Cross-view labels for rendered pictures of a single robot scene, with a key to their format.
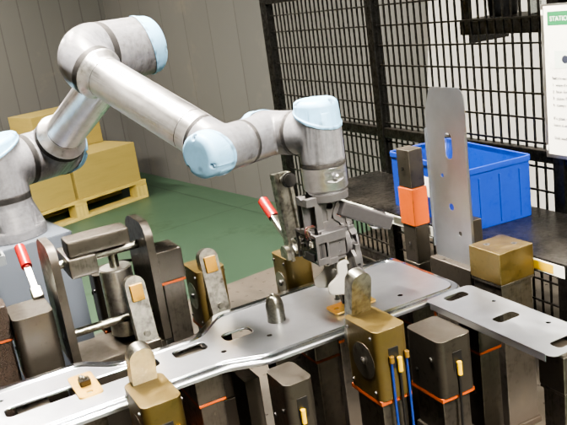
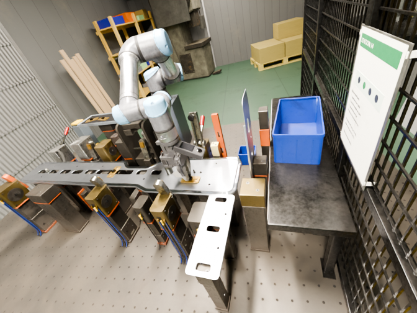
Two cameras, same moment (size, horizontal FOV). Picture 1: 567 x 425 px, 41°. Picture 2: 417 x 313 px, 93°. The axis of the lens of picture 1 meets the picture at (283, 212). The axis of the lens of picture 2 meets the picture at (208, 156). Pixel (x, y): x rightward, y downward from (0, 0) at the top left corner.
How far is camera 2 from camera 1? 1.12 m
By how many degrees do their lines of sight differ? 49
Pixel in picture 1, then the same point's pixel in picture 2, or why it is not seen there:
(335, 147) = (157, 125)
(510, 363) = (250, 231)
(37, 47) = not seen: outside the picture
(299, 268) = not seen: hidden behind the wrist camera
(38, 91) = (287, 12)
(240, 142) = (128, 113)
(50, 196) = (275, 55)
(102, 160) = (297, 42)
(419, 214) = (263, 141)
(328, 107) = (149, 107)
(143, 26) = (153, 36)
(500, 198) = (295, 152)
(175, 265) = not seen: hidden behind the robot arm
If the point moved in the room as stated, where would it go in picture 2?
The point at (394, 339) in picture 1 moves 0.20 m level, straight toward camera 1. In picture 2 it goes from (157, 215) to (105, 257)
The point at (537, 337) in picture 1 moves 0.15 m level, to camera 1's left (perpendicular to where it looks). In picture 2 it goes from (200, 253) to (169, 229)
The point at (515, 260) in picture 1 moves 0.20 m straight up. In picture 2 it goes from (250, 199) to (242, 151)
